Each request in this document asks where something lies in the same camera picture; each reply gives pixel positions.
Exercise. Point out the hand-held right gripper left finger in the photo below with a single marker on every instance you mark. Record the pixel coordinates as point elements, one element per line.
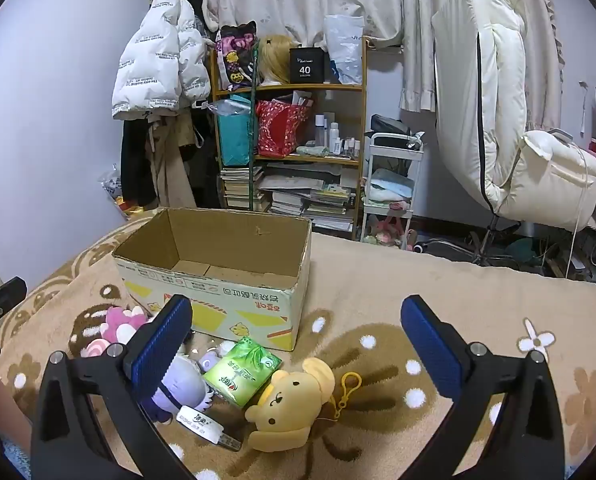
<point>160,355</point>

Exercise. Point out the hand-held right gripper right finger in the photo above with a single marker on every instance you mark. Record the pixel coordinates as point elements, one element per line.
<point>428,350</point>

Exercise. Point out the purple plush doll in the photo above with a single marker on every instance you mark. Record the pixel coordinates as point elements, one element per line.
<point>182,385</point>

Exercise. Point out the pink white plush toy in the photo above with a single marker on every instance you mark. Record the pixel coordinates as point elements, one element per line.
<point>122,325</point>

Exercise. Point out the green tissue pack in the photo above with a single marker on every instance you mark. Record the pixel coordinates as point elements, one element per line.
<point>237,370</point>

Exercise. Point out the cardboard box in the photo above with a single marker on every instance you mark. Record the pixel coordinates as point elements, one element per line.
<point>258,310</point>

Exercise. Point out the yellow bear plush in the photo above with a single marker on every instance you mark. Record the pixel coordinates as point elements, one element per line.
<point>283,400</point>

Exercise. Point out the purple charm in clear bag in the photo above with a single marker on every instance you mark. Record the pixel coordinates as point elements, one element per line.
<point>210,360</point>

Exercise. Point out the brown patterned blanket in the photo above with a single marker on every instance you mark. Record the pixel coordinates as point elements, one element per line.
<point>378,285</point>

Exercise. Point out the pastel plush toys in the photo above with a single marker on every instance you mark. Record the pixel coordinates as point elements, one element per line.
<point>388,232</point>

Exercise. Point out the green cloth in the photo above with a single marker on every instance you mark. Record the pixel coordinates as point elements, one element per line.
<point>520,250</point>

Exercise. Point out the yellow red packet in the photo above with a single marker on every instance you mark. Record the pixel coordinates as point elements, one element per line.
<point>130,208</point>

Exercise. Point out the small printed plastic bag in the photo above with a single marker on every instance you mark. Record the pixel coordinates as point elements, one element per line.
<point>112,185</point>

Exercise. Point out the folded cloths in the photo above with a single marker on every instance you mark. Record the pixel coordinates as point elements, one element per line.
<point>388,185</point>

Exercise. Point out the black hanging coat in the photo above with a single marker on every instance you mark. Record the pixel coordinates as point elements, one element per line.
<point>135,160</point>

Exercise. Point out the beige hanging coat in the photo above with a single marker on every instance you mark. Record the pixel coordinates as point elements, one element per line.
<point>170,160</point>

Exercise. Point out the pile of books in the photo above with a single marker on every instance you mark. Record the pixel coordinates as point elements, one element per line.
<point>298,200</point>

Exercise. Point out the white trolley cart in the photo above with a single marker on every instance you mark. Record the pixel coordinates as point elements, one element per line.
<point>378,142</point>

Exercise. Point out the green pole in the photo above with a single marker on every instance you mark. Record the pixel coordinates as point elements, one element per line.
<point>252,160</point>

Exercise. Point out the teal paper bag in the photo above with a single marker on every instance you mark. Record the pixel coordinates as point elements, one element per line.
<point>232,135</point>

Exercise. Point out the row of cosmetic bottles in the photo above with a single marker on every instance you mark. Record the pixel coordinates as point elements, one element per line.
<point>335,137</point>

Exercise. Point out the red paper bag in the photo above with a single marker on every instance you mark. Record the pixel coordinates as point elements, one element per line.
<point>278,130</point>

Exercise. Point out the white puffer jacket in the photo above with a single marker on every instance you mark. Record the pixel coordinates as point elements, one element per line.
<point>152,60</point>

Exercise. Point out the cream padded chair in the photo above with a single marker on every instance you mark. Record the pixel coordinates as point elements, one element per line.
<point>483,85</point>

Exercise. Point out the wooden shelf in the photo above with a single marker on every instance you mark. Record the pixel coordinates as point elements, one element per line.
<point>308,88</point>

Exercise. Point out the black box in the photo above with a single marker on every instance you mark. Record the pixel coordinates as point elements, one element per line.
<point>306,67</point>

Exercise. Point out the black pink cartoon bag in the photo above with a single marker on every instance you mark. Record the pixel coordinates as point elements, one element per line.
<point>232,55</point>

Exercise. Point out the clear plastic bag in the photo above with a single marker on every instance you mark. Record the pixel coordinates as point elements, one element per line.
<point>345,45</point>

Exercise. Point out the blonde wig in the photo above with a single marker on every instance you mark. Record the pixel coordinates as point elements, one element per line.
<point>274,57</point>

